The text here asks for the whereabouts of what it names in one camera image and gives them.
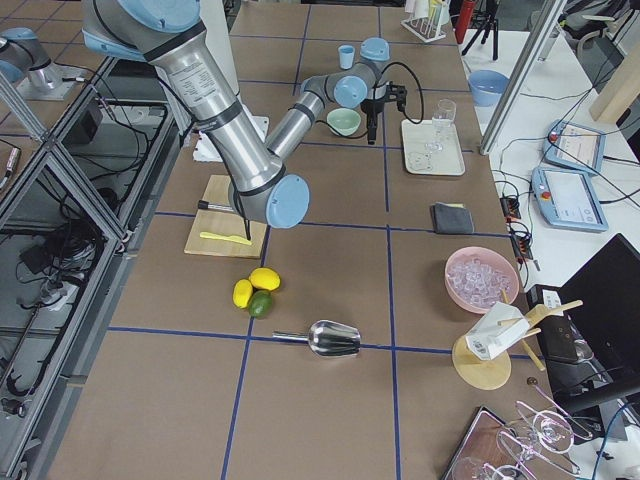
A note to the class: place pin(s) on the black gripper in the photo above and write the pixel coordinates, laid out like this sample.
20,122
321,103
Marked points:
372,107

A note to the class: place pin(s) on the green ceramic bowl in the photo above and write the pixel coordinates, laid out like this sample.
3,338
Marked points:
343,122

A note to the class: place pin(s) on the small blue cup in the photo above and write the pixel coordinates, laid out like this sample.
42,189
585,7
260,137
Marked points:
346,54

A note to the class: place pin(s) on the metal ice scoop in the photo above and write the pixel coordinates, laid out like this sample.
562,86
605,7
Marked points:
327,338

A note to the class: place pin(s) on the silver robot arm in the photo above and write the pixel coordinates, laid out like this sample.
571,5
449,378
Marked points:
171,36
26,64

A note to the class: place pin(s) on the blue bowl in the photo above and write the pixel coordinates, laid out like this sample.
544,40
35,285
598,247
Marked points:
487,87

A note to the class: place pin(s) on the pink bowl with ice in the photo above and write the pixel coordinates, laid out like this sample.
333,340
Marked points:
476,278

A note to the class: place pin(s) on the cream plastic tray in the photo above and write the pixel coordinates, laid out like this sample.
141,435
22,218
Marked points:
448,162

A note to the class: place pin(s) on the clear wine glass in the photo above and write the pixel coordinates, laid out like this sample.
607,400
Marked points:
441,122

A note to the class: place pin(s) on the red cylinder bottle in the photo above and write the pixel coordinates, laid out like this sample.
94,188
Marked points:
462,12

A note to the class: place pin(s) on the black tripod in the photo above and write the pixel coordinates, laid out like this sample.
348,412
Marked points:
487,25

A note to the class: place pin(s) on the wooden cutting board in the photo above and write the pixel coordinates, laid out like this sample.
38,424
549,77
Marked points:
225,224

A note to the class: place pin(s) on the yellow plastic knife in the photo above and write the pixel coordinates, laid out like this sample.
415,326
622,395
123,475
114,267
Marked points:
227,238

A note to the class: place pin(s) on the yellow lemon upper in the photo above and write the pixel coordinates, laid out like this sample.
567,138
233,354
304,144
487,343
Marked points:
265,278

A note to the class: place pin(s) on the yellow lemon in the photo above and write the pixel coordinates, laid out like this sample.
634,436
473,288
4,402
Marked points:
242,293
265,278

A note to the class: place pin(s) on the upper teach pendant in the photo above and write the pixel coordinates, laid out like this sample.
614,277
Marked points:
574,146

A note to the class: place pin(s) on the teach pendant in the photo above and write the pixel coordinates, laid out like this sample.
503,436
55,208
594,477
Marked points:
567,200
574,146

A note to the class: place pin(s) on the lower teach pendant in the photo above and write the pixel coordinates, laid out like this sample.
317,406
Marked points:
567,200

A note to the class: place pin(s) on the yellow lemon left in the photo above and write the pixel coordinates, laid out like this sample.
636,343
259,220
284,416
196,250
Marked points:
242,293

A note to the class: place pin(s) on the green lime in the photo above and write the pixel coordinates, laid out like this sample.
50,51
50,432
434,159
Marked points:
260,304

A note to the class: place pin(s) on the white carton box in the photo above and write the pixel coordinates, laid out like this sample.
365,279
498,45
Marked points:
501,327

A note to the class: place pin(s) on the wooden mug tree stand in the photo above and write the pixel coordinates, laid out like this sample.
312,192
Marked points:
493,374

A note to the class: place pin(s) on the black laptop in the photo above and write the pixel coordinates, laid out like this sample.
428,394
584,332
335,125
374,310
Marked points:
608,321

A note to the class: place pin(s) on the dark metal tray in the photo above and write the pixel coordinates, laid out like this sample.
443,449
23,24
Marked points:
480,442

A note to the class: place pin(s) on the upturned wine glasses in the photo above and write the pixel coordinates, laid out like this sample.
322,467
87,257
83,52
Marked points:
537,441

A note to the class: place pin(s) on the white wire cup rack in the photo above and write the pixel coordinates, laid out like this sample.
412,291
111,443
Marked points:
426,19

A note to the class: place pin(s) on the black handled knife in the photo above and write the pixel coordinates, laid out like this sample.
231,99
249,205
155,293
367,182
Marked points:
206,205

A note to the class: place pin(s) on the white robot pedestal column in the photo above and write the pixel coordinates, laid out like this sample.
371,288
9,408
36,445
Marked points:
218,43

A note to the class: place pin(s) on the aluminium frame post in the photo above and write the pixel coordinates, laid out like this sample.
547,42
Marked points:
548,18

